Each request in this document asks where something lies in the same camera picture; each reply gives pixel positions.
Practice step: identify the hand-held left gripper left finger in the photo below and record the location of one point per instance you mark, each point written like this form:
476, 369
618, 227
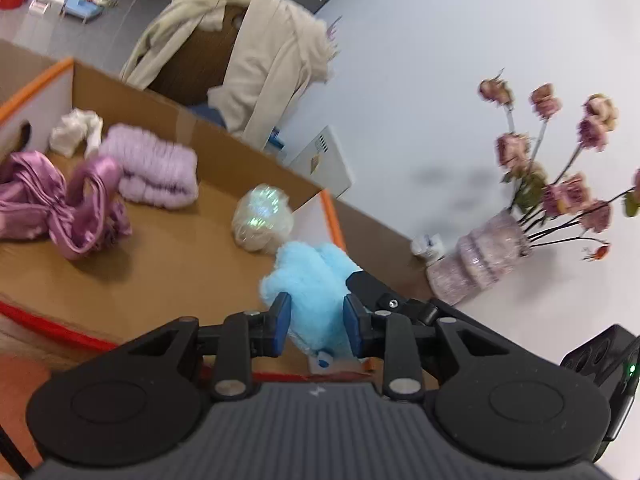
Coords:
282, 324

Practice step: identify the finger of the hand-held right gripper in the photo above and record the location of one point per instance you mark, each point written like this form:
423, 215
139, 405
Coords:
380, 292

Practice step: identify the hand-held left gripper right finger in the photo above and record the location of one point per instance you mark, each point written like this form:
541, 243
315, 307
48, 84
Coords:
352, 327

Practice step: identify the light blue plush toy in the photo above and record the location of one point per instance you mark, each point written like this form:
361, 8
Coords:
310, 285

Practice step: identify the iridescent ball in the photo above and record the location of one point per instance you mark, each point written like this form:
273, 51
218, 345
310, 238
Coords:
260, 217

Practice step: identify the orange-edged cardboard box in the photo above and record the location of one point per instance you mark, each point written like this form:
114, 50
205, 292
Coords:
190, 260

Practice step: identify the purple fluffy headband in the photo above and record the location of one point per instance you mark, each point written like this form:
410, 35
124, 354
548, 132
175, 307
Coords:
155, 165

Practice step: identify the pink satin scrunchie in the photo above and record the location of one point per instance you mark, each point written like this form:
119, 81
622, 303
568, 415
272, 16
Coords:
25, 195
92, 210

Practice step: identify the white cloth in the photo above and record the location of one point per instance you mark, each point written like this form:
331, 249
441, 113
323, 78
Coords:
75, 130

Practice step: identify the white pill bottle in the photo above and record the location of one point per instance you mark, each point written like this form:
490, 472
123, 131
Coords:
427, 247

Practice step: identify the pink textured vase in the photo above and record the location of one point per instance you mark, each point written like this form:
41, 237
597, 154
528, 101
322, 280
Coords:
475, 260

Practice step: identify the blue carton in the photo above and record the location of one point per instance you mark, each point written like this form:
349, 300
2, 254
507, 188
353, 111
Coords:
275, 140

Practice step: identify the bunch of dried pink roses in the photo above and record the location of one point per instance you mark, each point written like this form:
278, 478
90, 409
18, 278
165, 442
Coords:
560, 170

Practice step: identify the dark blue seat cushion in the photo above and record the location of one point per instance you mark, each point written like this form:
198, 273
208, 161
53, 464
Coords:
207, 112

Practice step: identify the beige coat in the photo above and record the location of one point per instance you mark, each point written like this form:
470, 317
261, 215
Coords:
260, 50

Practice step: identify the brown wooden chair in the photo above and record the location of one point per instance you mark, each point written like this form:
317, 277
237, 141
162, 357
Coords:
192, 65

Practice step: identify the blue low stand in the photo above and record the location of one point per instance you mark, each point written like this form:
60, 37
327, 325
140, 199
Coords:
85, 7

